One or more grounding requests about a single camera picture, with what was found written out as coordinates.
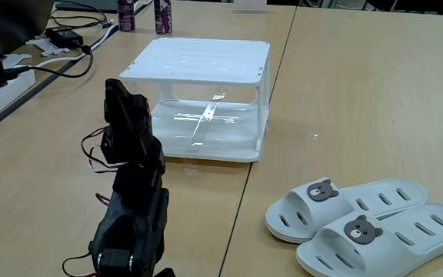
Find white slipper with bear badge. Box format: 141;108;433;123
295;202;443;277
265;177;428;245

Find white two-tier plastic box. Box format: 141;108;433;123
119;37;271;163

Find black power adapter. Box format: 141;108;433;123
45;26;85;49

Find purple drink can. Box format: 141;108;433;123
116;0;137;32
153;0;174;35

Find white printed plastic part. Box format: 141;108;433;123
25;37;71;58

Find white power strip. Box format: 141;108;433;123
0;68;37;132

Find dark laptop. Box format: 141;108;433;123
0;0;55;58

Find white card stand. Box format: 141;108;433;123
232;0;268;14

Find black power cable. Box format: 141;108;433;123
4;45;95;79

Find white cable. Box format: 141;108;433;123
39;22;121;68

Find black looped cable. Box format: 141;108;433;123
49;0;109;30

